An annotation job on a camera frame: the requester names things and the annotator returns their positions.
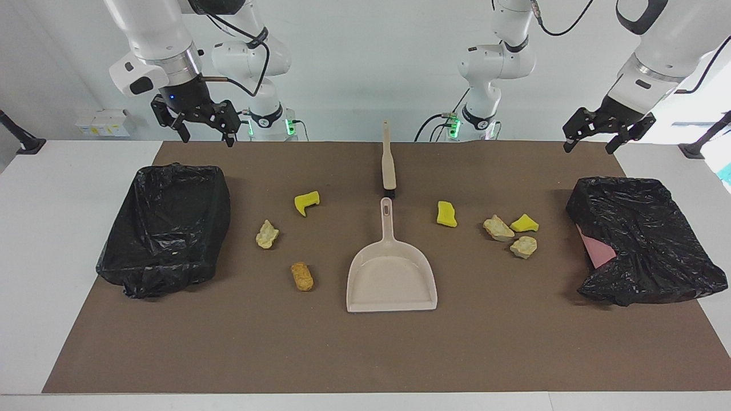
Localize beige foam chunk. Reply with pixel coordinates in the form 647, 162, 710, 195
483, 214, 515, 243
509, 235, 538, 260
255, 219, 280, 250

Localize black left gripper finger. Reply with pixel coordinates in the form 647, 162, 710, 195
605, 113, 656, 155
563, 107, 597, 153

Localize pink bin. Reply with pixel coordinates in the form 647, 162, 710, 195
576, 224, 617, 270

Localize yellow rectangular sponge piece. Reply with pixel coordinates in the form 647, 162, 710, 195
436, 200, 459, 228

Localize white wall socket boxes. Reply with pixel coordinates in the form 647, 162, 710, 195
75, 109, 131, 138

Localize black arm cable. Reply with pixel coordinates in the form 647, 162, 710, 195
203, 11, 270, 98
530, 0, 596, 37

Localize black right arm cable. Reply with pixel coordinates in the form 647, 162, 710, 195
203, 11, 270, 98

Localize yellow L-shaped sponge piece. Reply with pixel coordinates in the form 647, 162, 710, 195
294, 191, 320, 217

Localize beige plastic dustpan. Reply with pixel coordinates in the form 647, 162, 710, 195
346, 198, 438, 313

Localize black camera stand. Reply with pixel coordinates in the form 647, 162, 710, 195
678, 110, 731, 160
0, 110, 46, 155

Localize black trash bag bin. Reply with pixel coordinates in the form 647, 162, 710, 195
565, 176, 729, 307
96, 163, 231, 299

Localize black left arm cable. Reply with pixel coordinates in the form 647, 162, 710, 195
530, 0, 596, 37

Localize brown cork-like chunk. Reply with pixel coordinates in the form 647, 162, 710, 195
291, 261, 315, 292

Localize beige hand brush black bristles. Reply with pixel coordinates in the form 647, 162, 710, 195
381, 120, 397, 199

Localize black base cable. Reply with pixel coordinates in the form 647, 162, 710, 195
414, 88, 470, 142

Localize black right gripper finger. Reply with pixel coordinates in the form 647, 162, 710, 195
151, 96, 191, 143
216, 100, 240, 147

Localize brown table mat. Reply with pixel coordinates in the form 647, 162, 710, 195
42, 141, 731, 394

